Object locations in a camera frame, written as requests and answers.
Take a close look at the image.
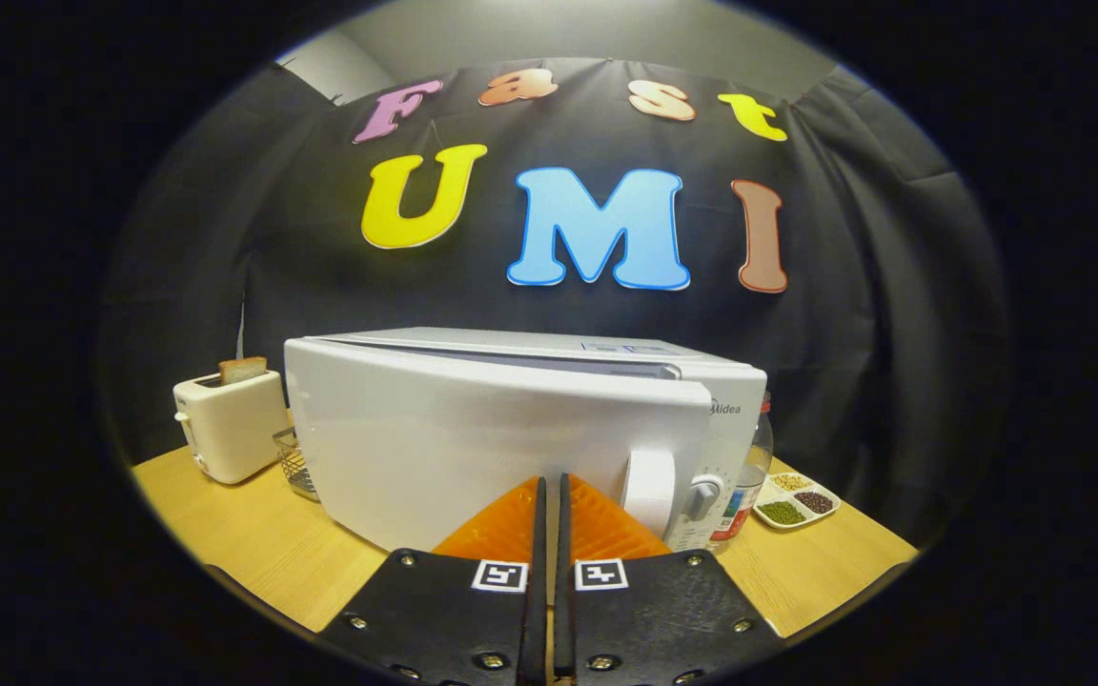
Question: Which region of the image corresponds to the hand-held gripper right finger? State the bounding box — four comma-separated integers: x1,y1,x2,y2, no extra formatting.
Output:
554,473,786,686

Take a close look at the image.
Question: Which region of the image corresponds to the clear plastic water bottle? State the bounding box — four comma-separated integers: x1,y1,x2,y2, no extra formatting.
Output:
709,393,775,554

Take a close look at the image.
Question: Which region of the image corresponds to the white toaster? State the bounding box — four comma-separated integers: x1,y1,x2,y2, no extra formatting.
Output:
173,370,291,485

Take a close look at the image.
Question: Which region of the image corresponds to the metal wire basket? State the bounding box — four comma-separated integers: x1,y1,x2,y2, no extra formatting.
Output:
272,427,321,503

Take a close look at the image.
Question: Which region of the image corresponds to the white divided bean tray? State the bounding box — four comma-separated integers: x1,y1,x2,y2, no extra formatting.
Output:
752,471,842,531

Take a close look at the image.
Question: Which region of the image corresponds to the brown toast slice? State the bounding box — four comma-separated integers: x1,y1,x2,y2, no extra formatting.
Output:
218,356,269,386

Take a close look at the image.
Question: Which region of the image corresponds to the white microwave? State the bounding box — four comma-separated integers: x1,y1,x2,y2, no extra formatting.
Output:
283,327,768,555

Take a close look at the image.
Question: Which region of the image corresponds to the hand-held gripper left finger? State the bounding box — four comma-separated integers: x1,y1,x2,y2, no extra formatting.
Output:
318,474,548,686

